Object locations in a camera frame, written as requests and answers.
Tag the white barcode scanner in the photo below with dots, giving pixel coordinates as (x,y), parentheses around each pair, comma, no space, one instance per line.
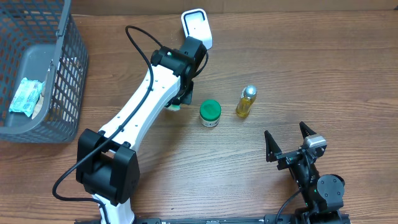
(195,24)

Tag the teal wet wipes pack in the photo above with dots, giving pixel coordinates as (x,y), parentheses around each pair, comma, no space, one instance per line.
(26,97)

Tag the brown Panfree bread bag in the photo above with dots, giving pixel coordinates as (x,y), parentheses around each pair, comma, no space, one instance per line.
(40,101)

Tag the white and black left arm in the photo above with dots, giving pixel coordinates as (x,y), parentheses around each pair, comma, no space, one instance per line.
(107,164)

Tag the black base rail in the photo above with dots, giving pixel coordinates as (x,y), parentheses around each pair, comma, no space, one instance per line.
(205,221)

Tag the yellow dish soap bottle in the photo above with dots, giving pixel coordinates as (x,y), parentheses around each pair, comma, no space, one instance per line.
(248,97)

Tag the small Kleenex tissue pack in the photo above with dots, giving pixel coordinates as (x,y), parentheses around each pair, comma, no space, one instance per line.
(173,107)

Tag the grey plastic mesh basket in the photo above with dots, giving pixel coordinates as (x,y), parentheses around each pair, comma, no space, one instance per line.
(40,41)

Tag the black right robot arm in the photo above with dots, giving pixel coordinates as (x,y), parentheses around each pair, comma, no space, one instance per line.
(322,194)

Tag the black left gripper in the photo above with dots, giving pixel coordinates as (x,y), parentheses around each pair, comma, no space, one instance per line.
(183,96)

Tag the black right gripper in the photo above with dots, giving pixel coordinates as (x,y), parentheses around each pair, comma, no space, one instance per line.
(286,158)

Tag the green lid Knorr jar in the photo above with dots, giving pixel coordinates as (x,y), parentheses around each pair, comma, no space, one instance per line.
(210,112)

